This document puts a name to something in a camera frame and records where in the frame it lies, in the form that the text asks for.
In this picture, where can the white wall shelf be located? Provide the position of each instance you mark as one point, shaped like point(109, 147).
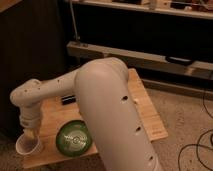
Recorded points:
point(150, 7)

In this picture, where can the white ceramic cup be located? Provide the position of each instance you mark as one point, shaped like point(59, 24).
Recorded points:
point(28, 146)

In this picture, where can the green ceramic bowl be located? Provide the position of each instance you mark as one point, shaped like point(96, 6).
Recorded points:
point(73, 139)

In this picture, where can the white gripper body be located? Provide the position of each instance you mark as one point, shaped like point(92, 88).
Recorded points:
point(31, 126)

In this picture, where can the vertical metal pole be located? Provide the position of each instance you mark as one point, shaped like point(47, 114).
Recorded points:
point(76, 35)

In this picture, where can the small black box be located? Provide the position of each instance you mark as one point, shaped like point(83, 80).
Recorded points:
point(68, 100)

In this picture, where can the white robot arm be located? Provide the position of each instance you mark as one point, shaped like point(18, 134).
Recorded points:
point(107, 107)

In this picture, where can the black handle on rail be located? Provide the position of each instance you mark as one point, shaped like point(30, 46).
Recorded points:
point(179, 61)

